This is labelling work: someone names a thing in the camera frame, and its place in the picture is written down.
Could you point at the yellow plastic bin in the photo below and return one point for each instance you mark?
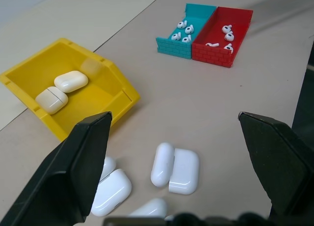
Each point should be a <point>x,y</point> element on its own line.
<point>73,88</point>

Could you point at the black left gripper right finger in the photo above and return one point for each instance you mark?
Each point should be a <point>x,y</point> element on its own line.
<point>272,159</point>

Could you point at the red brick-pattern tray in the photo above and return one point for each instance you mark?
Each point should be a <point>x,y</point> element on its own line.
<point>220,39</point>

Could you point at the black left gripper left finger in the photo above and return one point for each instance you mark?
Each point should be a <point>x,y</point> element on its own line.
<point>63,172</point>

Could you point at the white earbud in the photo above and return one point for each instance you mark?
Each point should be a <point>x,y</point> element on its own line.
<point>228,48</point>
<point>189,29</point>
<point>181,24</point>
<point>229,36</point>
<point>212,44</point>
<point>175,36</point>
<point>226,28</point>
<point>186,39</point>

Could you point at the teal brick-pattern tray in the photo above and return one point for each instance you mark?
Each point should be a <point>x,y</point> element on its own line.
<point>182,34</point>

